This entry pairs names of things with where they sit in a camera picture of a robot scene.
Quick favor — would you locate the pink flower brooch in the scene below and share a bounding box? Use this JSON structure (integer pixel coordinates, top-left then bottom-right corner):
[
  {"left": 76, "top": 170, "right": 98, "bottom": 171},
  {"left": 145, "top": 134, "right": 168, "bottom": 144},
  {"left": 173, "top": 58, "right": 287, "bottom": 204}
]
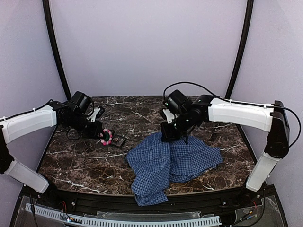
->
[{"left": 100, "top": 129, "right": 113, "bottom": 145}]

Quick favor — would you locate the blue checkered shirt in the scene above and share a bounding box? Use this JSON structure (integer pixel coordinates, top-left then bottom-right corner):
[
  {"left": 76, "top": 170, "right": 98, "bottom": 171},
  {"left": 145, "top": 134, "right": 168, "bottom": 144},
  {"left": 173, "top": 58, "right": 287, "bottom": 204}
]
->
[{"left": 125, "top": 132, "right": 223, "bottom": 198}]

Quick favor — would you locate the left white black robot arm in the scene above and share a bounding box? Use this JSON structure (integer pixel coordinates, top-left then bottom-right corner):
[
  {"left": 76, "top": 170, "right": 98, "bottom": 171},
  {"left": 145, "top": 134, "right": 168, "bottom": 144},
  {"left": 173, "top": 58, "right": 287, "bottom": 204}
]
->
[{"left": 0, "top": 91, "right": 111, "bottom": 194}]

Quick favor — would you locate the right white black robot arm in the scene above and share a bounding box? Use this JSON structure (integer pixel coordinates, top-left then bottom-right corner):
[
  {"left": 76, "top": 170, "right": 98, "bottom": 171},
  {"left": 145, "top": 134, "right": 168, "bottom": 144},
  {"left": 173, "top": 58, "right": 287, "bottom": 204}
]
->
[{"left": 160, "top": 89, "right": 291, "bottom": 192}]

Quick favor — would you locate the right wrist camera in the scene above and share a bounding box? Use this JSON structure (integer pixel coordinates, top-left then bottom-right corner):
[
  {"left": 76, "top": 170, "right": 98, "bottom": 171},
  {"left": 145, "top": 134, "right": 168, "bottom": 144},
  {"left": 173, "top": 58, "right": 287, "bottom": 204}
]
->
[{"left": 160, "top": 108, "right": 176, "bottom": 124}]

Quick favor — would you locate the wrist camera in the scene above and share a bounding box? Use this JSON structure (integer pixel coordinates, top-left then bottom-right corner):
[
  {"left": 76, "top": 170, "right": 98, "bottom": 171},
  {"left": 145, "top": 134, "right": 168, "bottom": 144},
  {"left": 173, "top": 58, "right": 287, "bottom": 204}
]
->
[
  {"left": 88, "top": 107, "right": 105, "bottom": 122},
  {"left": 160, "top": 108, "right": 176, "bottom": 124}
]

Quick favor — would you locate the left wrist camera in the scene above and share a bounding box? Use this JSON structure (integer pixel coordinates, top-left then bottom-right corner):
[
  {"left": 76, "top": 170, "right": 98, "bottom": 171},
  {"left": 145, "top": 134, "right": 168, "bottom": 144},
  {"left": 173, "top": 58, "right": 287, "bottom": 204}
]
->
[{"left": 88, "top": 107, "right": 105, "bottom": 122}]

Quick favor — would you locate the middle black display frame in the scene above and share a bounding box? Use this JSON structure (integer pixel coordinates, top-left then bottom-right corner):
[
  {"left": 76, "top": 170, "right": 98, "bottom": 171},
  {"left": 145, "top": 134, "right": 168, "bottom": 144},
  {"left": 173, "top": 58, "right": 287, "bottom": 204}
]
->
[{"left": 110, "top": 134, "right": 127, "bottom": 149}]

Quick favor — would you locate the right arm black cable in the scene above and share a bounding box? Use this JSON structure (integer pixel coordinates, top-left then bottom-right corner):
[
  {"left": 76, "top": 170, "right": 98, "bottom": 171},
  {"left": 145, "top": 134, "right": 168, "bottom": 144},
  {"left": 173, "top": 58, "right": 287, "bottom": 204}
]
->
[{"left": 163, "top": 81, "right": 302, "bottom": 149}]

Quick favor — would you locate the black aluminium front rail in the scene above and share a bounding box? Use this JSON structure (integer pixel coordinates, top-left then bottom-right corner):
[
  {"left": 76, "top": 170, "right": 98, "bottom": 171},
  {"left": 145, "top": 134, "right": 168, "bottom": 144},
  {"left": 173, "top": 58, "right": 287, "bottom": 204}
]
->
[{"left": 58, "top": 187, "right": 241, "bottom": 214}]

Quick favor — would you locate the white slotted cable duct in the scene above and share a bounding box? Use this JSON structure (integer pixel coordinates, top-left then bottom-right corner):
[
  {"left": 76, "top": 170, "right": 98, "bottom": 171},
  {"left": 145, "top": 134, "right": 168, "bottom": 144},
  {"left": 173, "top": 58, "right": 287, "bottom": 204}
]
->
[{"left": 35, "top": 205, "right": 222, "bottom": 227}]

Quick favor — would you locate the left black frame post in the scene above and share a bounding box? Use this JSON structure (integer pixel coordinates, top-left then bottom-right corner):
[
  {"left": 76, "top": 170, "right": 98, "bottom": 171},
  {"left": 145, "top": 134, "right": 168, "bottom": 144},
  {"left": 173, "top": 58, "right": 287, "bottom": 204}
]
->
[{"left": 42, "top": 0, "right": 71, "bottom": 100}]

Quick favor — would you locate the black frame post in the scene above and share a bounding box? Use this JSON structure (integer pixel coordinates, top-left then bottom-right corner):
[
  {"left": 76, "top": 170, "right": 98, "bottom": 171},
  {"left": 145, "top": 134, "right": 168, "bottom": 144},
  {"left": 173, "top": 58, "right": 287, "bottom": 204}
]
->
[
  {"left": 225, "top": 0, "right": 254, "bottom": 99},
  {"left": 42, "top": 0, "right": 71, "bottom": 100}
]

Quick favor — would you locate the right black frame post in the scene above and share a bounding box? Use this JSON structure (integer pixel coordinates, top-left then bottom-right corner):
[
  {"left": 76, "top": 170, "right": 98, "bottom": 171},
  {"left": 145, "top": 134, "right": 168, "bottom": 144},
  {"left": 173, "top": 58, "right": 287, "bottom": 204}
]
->
[{"left": 225, "top": 0, "right": 254, "bottom": 99}]

